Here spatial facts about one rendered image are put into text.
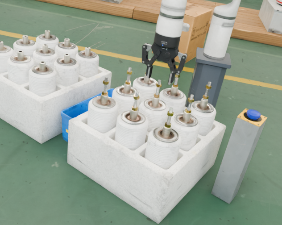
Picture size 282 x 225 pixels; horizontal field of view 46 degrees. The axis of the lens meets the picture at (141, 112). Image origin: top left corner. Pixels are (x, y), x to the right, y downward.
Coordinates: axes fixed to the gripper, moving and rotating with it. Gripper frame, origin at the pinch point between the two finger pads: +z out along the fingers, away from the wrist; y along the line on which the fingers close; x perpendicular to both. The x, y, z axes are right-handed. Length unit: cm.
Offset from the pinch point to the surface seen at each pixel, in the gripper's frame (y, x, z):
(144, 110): -1.9, -4.1, 11.1
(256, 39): 26, 191, 32
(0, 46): -65, 5, 9
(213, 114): 18.5, 6.5, 10.6
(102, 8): -100, 164, 30
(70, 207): -12.1, -30.2, 35.6
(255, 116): 30.7, -2.0, 2.6
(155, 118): 2.0, -4.0, 12.8
